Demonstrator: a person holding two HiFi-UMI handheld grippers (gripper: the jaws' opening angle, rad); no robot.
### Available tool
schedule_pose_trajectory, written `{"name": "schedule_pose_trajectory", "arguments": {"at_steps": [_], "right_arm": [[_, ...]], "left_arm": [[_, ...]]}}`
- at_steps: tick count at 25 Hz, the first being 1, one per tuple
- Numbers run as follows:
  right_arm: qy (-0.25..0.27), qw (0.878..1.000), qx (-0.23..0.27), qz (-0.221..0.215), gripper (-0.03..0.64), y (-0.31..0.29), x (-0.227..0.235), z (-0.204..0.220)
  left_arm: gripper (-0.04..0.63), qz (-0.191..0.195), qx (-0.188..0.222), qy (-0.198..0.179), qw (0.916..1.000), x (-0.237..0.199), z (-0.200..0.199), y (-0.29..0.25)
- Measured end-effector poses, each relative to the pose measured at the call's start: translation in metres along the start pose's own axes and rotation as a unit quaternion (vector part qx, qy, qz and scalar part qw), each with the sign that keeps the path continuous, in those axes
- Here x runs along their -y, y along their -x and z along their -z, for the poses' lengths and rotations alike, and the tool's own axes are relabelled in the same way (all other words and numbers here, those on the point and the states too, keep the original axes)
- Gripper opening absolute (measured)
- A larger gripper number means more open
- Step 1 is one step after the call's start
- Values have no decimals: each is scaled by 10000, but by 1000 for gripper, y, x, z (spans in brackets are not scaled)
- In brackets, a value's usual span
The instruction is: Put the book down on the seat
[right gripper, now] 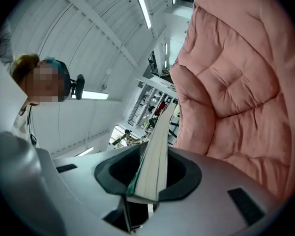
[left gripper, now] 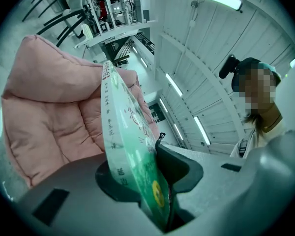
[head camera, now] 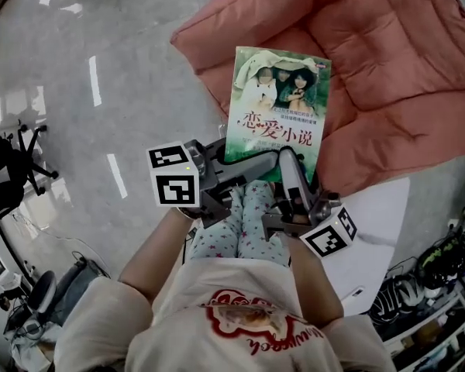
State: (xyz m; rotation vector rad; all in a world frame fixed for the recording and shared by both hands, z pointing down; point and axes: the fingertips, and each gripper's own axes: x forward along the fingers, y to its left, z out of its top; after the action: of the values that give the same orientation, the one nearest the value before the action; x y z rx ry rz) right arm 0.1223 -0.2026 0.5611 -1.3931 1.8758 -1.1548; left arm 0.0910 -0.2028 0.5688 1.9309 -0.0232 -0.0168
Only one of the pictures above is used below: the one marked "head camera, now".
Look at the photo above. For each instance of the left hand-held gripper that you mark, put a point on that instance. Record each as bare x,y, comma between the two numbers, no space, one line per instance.
176,184

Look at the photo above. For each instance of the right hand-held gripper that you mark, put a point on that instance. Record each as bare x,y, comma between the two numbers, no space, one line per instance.
327,233

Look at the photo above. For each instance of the green cover book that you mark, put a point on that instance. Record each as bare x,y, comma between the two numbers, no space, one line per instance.
279,103

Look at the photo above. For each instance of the pink cushioned seat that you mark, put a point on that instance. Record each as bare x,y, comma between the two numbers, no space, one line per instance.
391,52

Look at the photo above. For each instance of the person's left forearm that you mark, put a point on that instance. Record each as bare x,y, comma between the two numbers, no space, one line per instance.
155,254

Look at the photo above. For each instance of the person's right forearm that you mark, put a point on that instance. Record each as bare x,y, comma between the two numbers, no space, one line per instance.
314,285

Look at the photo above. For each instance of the star print trousers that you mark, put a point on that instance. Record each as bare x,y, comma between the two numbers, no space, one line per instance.
252,227

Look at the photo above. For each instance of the white table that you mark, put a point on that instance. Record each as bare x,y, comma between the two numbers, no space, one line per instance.
372,223

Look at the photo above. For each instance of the black and white helmet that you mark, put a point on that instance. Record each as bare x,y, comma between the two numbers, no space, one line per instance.
395,297

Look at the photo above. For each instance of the black and green helmet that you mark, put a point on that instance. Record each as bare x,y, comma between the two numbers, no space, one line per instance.
439,260

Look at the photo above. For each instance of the white storage shelf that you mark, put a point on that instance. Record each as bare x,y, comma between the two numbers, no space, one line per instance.
438,335

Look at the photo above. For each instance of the black office chair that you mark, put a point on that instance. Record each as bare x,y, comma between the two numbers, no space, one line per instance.
4,176

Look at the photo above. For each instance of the grey office chair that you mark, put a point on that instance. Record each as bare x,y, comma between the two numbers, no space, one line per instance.
42,293

